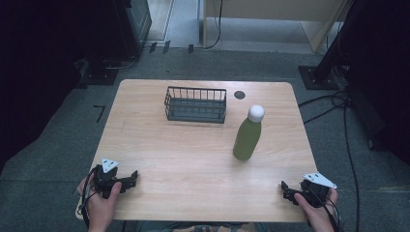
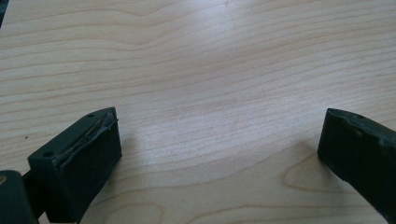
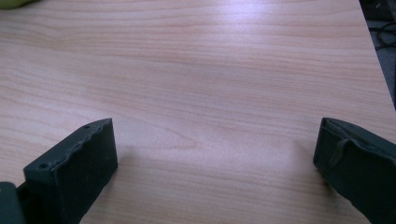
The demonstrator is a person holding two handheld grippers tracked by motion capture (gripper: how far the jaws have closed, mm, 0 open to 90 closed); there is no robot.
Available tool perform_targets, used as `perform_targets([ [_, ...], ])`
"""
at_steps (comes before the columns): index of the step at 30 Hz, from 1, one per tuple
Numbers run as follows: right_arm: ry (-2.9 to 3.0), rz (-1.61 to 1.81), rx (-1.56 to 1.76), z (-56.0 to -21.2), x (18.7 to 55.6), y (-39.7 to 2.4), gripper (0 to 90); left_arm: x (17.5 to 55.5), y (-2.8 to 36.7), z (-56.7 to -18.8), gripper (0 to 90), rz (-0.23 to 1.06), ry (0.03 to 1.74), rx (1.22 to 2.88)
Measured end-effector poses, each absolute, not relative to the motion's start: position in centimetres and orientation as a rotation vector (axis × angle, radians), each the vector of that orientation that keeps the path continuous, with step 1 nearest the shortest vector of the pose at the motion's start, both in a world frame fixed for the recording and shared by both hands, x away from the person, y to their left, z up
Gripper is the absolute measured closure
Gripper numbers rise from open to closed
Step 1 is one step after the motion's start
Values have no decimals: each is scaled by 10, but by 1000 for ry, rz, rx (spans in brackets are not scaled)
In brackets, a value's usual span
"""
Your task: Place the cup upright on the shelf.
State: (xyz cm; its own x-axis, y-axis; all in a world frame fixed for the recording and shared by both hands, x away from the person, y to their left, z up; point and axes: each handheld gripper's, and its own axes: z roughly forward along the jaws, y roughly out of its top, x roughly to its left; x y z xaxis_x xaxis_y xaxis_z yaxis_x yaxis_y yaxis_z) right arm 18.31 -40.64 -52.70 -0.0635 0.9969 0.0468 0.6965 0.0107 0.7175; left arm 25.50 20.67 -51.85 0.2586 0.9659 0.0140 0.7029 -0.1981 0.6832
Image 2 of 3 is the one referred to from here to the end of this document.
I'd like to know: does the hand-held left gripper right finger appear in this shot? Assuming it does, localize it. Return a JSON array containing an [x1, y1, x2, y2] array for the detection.
[[317, 107, 396, 224]]

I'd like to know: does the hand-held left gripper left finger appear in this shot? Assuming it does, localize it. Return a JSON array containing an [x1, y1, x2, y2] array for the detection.
[[21, 106, 123, 224]]

